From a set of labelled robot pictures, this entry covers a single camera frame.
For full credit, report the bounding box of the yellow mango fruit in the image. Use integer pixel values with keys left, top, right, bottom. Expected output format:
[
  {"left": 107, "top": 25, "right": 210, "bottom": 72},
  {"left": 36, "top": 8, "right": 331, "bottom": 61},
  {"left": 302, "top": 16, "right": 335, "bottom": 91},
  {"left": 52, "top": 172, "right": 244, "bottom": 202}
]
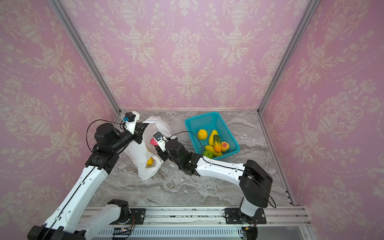
[{"left": 146, "top": 157, "right": 154, "bottom": 167}]

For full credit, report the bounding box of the white plastic bag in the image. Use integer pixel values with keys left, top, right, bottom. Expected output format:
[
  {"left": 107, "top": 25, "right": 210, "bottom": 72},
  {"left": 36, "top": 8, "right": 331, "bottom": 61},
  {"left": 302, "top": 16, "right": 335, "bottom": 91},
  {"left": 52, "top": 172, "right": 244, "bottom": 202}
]
[{"left": 124, "top": 116, "right": 171, "bottom": 181}]

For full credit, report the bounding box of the green round fruit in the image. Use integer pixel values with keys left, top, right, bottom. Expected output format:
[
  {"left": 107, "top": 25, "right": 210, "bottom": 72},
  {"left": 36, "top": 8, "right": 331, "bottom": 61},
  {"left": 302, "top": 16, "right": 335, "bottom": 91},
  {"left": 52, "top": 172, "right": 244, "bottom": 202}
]
[{"left": 203, "top": 151, "right": 214, "bottom": 159}]

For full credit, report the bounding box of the yellow banana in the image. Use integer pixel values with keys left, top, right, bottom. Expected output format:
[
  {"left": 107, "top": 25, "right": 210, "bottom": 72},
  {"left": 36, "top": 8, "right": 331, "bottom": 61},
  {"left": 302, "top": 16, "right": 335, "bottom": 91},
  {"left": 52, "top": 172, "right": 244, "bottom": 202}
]
[
  {"left": 205, "top": 145, "right": 223, "bottom": 158},
  {"left": 209, "top": 130, "right": 218, "bottom": 146}
]

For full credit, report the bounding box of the yellow lemon fruit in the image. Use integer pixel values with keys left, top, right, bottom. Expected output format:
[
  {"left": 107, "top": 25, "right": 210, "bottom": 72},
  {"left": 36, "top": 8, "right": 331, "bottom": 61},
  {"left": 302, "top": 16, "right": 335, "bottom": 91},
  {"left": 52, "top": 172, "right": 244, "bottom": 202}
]
[{"left": 198, "top": 129, "right": 208, "bottom": 140}]

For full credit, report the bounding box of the orange red peach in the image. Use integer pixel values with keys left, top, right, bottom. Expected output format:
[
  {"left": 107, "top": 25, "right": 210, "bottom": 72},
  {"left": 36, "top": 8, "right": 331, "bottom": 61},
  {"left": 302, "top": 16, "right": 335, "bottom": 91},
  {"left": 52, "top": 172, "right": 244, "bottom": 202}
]
[{"left": 221, "top": 142, "right": 230, "bottom": 152}]

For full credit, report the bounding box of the pink red round fruit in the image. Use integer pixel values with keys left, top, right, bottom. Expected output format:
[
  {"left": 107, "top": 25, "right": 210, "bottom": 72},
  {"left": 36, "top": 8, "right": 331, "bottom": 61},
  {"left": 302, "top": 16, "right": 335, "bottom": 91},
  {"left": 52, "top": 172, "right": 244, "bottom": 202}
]
[{"left": 150, "top": 138, "right": 158, "bottom": 146}]

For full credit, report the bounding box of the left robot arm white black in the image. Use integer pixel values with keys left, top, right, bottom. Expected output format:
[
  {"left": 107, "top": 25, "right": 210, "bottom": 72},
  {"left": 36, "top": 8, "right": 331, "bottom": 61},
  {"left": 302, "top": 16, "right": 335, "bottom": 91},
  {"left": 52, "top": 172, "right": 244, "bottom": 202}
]
[{"left": 27, "top": 122, "right": 148, "bottom": 240}]

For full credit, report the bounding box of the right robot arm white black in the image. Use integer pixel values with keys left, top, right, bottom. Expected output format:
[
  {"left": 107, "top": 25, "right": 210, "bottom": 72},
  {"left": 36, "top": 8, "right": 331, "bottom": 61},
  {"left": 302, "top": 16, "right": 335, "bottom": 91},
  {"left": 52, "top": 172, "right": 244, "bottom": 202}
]
[{"left": 151, "top": 137, "right": 273, "bottom": 217}]

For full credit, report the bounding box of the teal plastic basket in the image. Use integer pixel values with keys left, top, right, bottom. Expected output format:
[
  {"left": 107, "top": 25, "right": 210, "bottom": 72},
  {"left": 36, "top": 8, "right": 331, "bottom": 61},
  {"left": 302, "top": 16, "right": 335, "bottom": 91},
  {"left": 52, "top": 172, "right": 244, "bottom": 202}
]
[{"left": 185, "top": 112, "right": 240, "bottom": 160}]

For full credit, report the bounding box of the small black electronics board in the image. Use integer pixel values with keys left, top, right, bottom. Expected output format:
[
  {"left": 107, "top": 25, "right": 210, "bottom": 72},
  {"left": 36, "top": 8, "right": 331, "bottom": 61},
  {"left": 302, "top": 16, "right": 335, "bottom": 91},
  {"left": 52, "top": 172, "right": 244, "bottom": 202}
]
[{"left": 112, "top": 228, "right": 133, "bottom": 240}]

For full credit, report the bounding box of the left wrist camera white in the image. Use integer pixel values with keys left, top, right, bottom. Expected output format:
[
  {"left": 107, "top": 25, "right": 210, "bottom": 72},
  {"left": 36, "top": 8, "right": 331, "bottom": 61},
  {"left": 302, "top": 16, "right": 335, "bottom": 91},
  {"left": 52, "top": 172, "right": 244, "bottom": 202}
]
[{"left": 122, "top": 111, "right": 140, "bottom": 135}]

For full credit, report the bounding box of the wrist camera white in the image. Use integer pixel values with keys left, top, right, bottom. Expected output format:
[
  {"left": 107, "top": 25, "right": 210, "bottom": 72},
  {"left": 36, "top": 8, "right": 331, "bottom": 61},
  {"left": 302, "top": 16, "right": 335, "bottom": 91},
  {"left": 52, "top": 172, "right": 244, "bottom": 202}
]
[
  {"left": 122, "top": 111, "right": 140, "bottom": 135},
  {"left": 153, "top": 132, "right": 168, "bottom": 152}
]

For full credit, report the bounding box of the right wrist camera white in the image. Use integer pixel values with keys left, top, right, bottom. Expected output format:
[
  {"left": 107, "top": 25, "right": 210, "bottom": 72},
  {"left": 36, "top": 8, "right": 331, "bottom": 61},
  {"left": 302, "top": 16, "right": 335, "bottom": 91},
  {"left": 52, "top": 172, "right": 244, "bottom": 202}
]
[{"left": 153, "top": 132, "right": 168, "bottom": 152}]

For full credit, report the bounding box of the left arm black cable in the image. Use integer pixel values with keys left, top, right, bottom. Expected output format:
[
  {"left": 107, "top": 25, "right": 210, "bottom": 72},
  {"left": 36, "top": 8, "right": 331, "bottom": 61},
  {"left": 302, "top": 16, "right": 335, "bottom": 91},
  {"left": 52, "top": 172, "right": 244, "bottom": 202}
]
[{"left": 38, "top": 119, "right": 127, "bottom": 240}]

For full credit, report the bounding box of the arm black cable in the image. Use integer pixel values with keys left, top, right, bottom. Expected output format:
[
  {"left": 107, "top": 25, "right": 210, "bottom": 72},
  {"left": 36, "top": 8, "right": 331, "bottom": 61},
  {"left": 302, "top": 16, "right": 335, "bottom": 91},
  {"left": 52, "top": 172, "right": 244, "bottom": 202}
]
[
  {"left": 38, "top": 119, "right": 127, "bottom": 240},
  {"left": 166, "top": 130, "right": 277, "bottom": 210}
]

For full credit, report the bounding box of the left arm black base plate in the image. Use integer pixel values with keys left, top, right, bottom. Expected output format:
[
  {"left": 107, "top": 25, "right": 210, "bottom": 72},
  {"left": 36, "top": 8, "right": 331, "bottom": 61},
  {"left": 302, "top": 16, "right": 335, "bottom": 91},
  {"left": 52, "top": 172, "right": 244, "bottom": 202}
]
[{"left": 126, "top": 208, "right": 146, "bottom": 225}]

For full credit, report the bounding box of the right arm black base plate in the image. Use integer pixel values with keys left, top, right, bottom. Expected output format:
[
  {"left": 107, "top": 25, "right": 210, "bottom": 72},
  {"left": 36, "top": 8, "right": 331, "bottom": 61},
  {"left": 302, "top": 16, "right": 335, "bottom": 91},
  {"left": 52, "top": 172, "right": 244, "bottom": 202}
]
[{"left": 223, "top": 208, "right": 267, "bottom": 225}]

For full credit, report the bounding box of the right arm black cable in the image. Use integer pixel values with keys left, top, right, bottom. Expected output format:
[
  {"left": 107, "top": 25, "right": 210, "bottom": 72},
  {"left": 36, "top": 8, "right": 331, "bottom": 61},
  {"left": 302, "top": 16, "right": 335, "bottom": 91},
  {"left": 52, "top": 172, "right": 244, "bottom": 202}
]
[{"left": 166, "top": 130, "right": 277, "bottom": 210}]

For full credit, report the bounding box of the aluminium front rail frame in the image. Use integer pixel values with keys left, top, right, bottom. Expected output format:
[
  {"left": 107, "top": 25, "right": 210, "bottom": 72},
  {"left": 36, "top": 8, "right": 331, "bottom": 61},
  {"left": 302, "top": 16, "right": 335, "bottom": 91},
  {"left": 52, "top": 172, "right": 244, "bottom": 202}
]
[{"left": 79, "top": 206, "right": 316, "bottom": 240}]

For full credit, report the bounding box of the left aluminium corner post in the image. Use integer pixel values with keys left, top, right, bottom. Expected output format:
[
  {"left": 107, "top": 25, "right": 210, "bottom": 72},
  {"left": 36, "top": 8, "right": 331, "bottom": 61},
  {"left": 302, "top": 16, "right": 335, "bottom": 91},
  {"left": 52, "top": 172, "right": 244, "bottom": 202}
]
[{"left": 48, "top": 0, "right": 121, "bottom": 115}]

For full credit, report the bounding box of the aluminium corner post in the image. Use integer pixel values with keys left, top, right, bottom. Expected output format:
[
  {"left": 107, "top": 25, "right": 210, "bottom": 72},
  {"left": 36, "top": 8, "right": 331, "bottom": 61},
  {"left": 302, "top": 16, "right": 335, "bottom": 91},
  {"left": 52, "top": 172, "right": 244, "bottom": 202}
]
[
  {"left": 258, "top": 0, "right": 321, "bottom": 116},
  {"left": 48, "top": 0, "right": 121, "bottom": 115}
]

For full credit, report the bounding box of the right aluminium corner post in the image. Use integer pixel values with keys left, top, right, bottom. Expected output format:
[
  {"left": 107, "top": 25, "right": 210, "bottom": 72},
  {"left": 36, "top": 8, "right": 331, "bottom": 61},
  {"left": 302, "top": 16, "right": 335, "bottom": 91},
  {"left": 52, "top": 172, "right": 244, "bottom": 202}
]
[{"left": 258, "top": 0, "right": 321, "bottom": 116}]

